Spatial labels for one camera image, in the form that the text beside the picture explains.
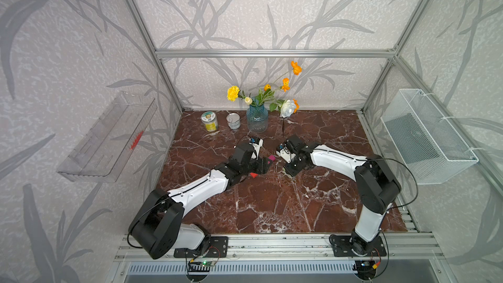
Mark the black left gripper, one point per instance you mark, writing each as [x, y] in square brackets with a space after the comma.
[262, 166]

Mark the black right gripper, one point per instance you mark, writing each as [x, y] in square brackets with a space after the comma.
[291, 172]

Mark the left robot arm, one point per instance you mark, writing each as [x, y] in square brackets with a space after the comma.
[158, 226]

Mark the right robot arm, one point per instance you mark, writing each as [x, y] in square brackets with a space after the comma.
[377, 186]

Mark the yellow orange flower bouquet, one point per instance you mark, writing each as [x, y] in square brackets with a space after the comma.
[266, 96]

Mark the white tin can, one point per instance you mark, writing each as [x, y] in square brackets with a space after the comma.
[233, 121]

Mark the blue glass vase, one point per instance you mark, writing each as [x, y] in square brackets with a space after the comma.
[257, 119]

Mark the yellow green tin can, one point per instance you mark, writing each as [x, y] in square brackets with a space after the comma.
[209, 119]

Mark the left circuit board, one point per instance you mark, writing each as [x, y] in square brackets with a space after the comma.
[204, 266]

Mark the circuit board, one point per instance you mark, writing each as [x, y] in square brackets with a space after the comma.
[204, 266]
[366, 270]

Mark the right circuit board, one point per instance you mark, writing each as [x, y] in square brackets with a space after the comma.
[366, 270]

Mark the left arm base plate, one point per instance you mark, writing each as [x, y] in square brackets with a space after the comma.
[211, 247]

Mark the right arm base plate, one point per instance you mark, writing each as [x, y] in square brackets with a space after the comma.
[354, 246]

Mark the white wire mesh basket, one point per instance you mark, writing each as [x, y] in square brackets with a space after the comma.
[425, 138]

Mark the clear plastic wall shelf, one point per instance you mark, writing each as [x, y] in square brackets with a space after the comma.
[102, 154]

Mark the aluminium frame post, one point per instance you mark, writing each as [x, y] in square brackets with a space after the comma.
[151, 50]

